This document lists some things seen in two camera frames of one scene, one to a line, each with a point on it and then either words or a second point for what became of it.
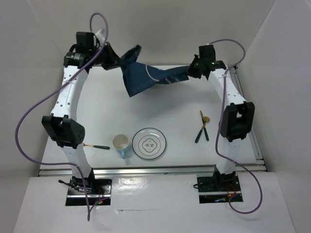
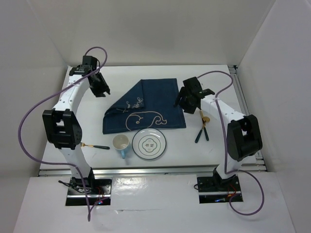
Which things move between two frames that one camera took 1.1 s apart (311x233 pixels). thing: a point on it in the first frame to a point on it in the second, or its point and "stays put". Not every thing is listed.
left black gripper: (113, 61) to (98, 92)
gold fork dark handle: (97, 146) stays put
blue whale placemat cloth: (139, 77) to (148, 104)
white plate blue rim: (149, 143) stays put
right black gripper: (190, 72) to (190, 109)
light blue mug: (121, 141) stays put
